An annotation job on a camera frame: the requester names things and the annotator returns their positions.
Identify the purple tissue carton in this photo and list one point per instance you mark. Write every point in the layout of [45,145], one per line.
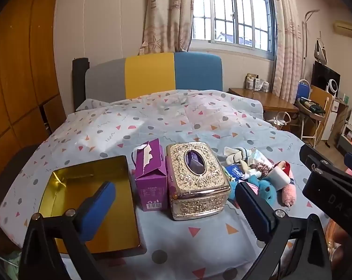
[151,186]

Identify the black monitor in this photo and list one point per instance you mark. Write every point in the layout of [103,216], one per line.
[320,75]

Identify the grey yellow blue headboard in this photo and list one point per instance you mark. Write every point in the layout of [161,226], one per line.
[149,75]

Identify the white hanging bag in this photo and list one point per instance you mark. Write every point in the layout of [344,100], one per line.
[321,51]

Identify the brown paper packet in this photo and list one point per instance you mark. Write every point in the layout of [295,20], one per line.
[250,81]

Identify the white sponge block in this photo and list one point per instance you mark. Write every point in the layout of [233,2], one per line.
[278,179]

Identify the white knitted mittens pair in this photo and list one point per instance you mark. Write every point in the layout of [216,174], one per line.
[233,157]

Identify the wooden cabinet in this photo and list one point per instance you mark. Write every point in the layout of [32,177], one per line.
[336,116]

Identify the pink fuzzy dishcloth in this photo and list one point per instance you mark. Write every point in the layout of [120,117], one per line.
[289,194]

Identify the gold metal tin tray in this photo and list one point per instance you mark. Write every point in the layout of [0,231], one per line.
[76,180]

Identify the blue plush toy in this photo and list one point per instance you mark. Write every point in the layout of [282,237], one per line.
[262,191]

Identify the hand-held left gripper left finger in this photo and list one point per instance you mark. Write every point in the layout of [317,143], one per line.
[98,207]

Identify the barred window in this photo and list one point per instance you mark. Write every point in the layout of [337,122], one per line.
[234,11]

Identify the white round fan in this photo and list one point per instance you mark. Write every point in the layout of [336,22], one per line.
[334,86]

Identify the patterned white bed sheet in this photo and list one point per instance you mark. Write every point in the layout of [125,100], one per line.
[164,116]

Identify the wooden desk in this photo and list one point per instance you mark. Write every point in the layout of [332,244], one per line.
[260,99]

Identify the air conditioner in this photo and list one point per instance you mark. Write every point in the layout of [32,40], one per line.
[348,29]

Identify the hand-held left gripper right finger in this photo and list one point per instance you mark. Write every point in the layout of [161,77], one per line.
[253,210]

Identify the wooden wardrobe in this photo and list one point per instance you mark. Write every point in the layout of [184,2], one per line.
[18,78]

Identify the clear plastic packets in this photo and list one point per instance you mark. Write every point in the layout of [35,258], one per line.
[263,86]

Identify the ornate gold tissue box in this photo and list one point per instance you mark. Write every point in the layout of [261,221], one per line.
[199,192]

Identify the blue pocket tissue pack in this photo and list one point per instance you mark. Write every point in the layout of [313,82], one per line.
[235,172]

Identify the black rolled mat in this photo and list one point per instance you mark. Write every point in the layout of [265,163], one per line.
[80,84]

